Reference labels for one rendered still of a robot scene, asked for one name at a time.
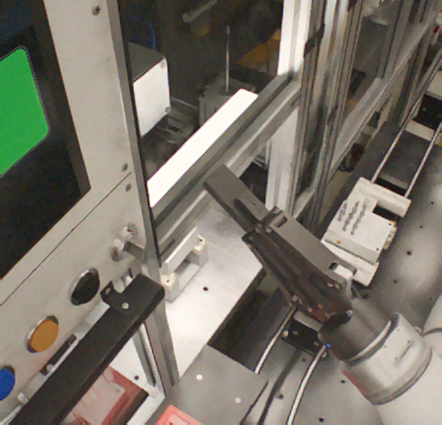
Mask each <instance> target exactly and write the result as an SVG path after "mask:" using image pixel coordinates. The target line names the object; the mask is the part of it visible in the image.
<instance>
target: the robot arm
mask: <svg viewBox="0 0 442 425"><path fill-rule="evenodd" d="M202 187H203V188H204V189H205V190H206V191H207V192H208V193H209V194H210V195H211V196H212V197H214V199H215V200H216V201H217V203H218V204H219V205H220V206H221V207H222V208H223V209H224V210H225V211H226V212H227V213H228V214H229V215H230V216H232V218H233V219H234V221H235V222H236V223H237V224H238V225H239V226H240V227H241V228H242V229H243V230H244V231H245V233H244V234H243V235H242V236H241V240H242V242H243V243H245V245H246V246H247V248H248V249H250V251H251V252H252V253H253V254H254V255H255V257H256V258H257V259H258V262H259V263H260V264H261V266H262V267H263V268H264V270H265V271H266V272H267V274H268V275H269V276H270V277H271V279H272V280H273V281H274V283H275V284H276V285H277V286H278V288H280V289H281V290H282V292H283V293H284V295H285V297H286V299H287V301H288V304H289V305H290V306H292V307H296V306H297V305H298V304H299V303H301V304H303V306H304V307H305V308H306V309H307V310H308V311H309V312H310V313H311V314H313V315H314V316H315V317H317V318H318V319H320V320H321V322H322V324H321V328H320V329H319V332H318V336H319V339H320V341H321V342H323V343H324V344H325V345H326V346H327V348H328V349H329V350H330V351H331V353H332V355H333V356H335V357H336V358H337V359H338V360H339V370H340V371H341V372H342V373H343V374H344V375H345V376H346V377H347V378H348V379H349V380H351V383H352V384H353V385H354V386H355V387H356V388H358V389H359V390H360V392H361V394H362V395H363V396H364V397H365V398H366V399H367V400H368V401H370V402H371V404H372V405H373V406H375V407H374V408H375V409H376V411H377V413H379V415H380V416H379V418H380V420H381V421H382V422H383V424H384V425H442V295H441V296H440V297H439V299H438V300H437V302H436V304H435V305H434V307H433V309H432V311H431V313H430V314H429V316H428V318H427V320H426V322H425V325H424V328H423V332H422V335H421V336H420V335H419V334H418V333H417V331H416V330H415V329H414V328H413V327H412V326H411V324H410V323H409V322H408V321H407V320H405V318H404V317H403V316H402V315H401V314H399V313H398V312H389V311H388V310H387V309H386V307H385V306H384V304H383V303H382V302H381V301H380V300H379V299H378V298H377V297H376V296H375V295H374V294H373V292H372V291H371V290H369V289H366V290H362V291H359V292H357V290H356V288H355V287H354V286H353V285H352V284H351V279H352V278H353V277H354V276H355V275H356V274H357V273H358V270H357V267H355V266H353V265H352V264H350V263H348V262H346V261H345V260H343V259H341V258H339V257H338V256H337V255H335V254H334V253H333V251H332V250H331V249H329V248H328V247H327V246H326V245H324V244H323V243H322V242H321V241H320V240H318V239H317V238H316V237H315V236H314V235H312V234H311V233H310V232H309V231H308V230H306V229H305V228H304V227H303V226H302V225H300V224H299V223H298V221H297V220H296V219H294V218H293V217H291V216H290V215H289V214H287V213H286V212H285V211H283V210H280V211H279V212H278V213H276V212H277V211H278V210H279V209H280V208H278V207H276V206H274V207H273V208H272V209H271V210H270V211H269V210H267V209H266V208H265V207H264V206H263V204H262V203H261V201H260V200H259V199H258V198H257V197H256V196H255V195H254V194H253V193H252V192H251V191H250V190H248V189H247V188H246V187H245V184H244V183H243V182H242V181H241V180H240V179H239V178H238V177H237V176H236V175H235V174H234V173H233V172H231V171H230V170H229V169H228V168H227V167H226V164H222V166H221V167H220V168H219V169H217V170H216V171H215V172H214V173H212V174H211V175H209V176H208V177H207V178H206V179H205V180H204V182H203V183H202Z"/></svg>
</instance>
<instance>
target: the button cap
mask: <svg viewBox="0 0 442 425"><path fill-rule="evenodd" d="M15 383H16V380H15V378H14V376H13V375H12V374H11V373H10V372H6V371H3V372H2V373H0V401H2V400H3V399H5V398H6V397H7V396H8V395H9V393H11V391H12V390H13V387H14V386H15Z"/></svg>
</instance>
